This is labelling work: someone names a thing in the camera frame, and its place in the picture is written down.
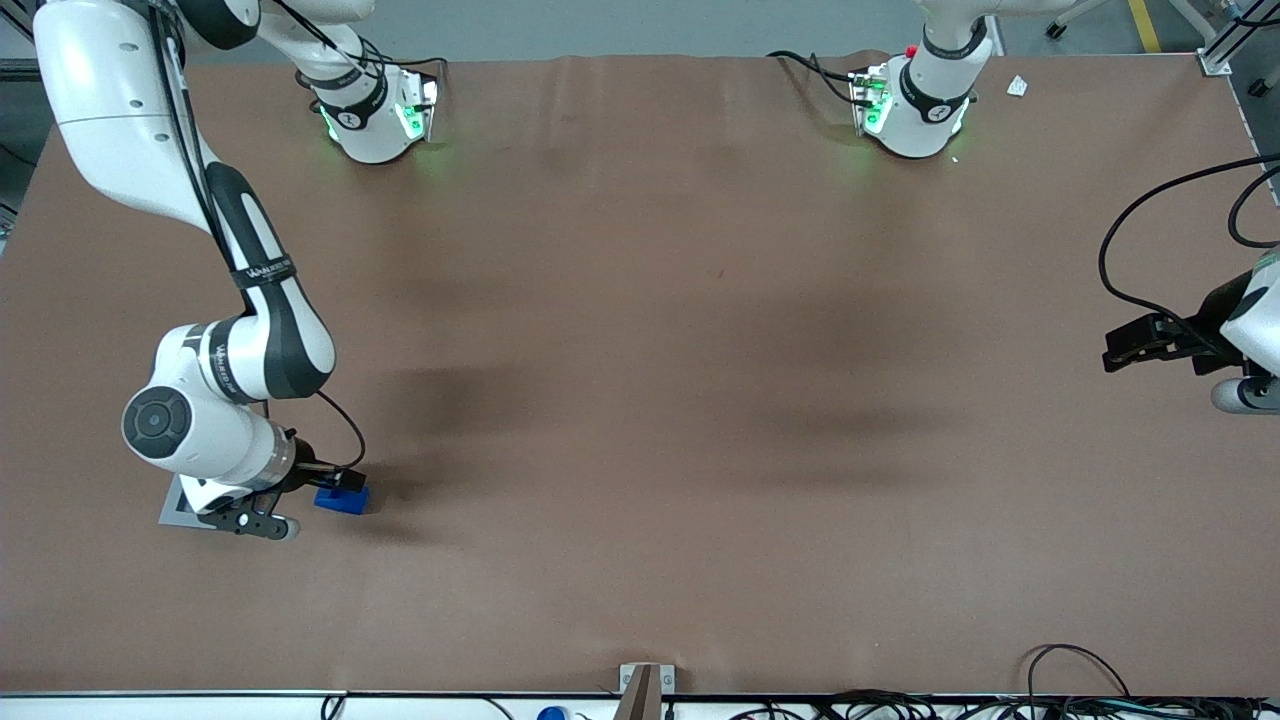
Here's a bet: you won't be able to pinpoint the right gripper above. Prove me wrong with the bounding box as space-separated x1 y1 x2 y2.
178 433 369 517

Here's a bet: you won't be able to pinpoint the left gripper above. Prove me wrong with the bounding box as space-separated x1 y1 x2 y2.
1102 250 1280 379

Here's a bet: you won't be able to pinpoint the blue plastic part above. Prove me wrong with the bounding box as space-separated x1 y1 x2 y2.
314 483 370 516

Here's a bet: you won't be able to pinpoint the gray square base block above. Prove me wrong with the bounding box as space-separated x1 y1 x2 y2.
158 475 233 533

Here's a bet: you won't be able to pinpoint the chair caster leg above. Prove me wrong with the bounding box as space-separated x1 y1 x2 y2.
1044 0 1113 41

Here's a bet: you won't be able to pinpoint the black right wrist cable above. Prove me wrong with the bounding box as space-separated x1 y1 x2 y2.
314 388 367 473

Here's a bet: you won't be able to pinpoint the long black looped cable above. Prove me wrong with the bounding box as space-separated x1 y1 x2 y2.
1098 154 1280 363

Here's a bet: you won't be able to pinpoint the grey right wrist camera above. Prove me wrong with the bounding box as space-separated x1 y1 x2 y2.
206 508 301 543

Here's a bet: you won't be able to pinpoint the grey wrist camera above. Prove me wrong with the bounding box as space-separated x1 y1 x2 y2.
1210 374 1280 414
206 508 301 543

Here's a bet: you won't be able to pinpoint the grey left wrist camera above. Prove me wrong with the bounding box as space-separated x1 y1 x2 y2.
1210 374 1280 414

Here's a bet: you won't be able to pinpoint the short black looped cable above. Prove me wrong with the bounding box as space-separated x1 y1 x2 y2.
1227 164 1280 249

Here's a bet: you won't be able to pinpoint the white table edge rail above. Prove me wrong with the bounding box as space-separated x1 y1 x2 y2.
0 690 1280 720

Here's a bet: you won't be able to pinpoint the metal table edge bracket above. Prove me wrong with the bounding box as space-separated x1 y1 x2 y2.
619 663 676 696

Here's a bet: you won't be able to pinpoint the tangled black floor cables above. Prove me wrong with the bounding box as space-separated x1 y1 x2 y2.
730 644 1280 720

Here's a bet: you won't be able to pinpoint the black right base cable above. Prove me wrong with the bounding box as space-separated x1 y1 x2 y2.
360 45 448 86

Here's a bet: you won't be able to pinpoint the black base cable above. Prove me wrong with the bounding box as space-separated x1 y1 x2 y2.
360 45 448 86
766 50 873 107

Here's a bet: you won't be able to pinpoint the black left base cable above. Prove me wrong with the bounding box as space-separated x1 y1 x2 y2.
766 50 873 107

